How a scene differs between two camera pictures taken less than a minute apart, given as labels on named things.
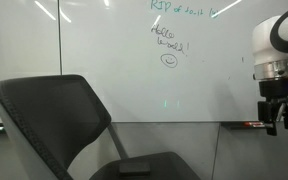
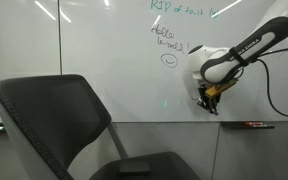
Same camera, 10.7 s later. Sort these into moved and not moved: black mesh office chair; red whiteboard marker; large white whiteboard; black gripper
Moved: black gripper
Not moved: red whiteboard marker; black mesh office chair; large white whiteboard
